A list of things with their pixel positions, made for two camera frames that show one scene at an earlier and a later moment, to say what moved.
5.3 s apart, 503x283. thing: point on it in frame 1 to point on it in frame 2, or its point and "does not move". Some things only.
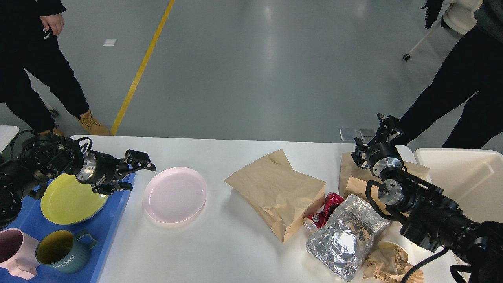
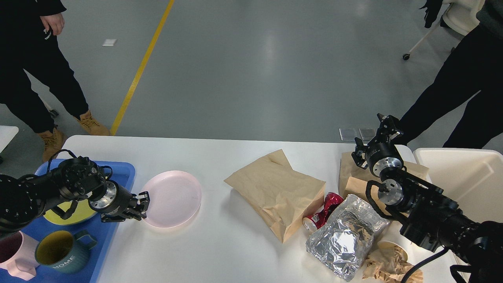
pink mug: x=17 y=250 does not move
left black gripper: x=94 y=168 to x=116 y=202
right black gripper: x=380 y=153 does not move
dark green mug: x=62 y=251 does not move
